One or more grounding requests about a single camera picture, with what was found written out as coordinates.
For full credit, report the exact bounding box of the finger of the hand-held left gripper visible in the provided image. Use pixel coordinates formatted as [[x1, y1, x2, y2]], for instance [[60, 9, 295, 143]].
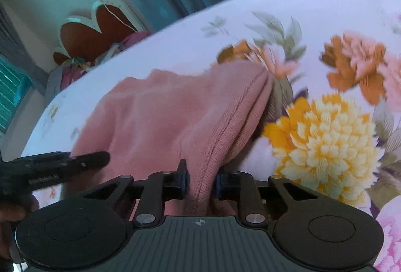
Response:
[[69, 151, 111, 173]]

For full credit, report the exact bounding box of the teal window shutter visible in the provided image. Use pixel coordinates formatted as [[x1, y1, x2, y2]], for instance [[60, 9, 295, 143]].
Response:
[[0, 55, 33, 134]]

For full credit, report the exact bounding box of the brown headboard with white trim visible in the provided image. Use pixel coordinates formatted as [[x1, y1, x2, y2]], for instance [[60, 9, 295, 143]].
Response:
[[53, 0, 149, 66]]

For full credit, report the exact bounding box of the person's left hand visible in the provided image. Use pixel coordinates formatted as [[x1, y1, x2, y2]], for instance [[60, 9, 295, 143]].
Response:
[[0, 192, 40, 260]]

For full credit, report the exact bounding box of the pink knit garment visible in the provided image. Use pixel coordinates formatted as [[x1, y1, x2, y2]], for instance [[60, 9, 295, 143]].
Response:
[[70, 59, 274, 217]]

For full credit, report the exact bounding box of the white hanging cable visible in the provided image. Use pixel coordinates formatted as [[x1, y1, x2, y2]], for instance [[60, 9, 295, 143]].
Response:
[[102, 4, 138, 32]]

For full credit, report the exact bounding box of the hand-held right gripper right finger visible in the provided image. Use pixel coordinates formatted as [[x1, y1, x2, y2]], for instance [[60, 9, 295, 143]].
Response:
[[215, 170, 318, 225]]

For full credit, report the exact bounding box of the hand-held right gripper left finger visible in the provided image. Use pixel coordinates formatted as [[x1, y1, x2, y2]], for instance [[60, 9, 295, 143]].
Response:
[[82, 159, 190, 227]]

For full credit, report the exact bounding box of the white floral bedsheet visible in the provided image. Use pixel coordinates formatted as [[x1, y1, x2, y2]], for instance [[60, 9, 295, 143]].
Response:
[[22, 0, 401, 272]]

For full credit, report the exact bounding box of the pile of grey purple clothes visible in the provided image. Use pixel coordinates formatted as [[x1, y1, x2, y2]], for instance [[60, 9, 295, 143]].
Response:
[[45, 31, 150, 97]]

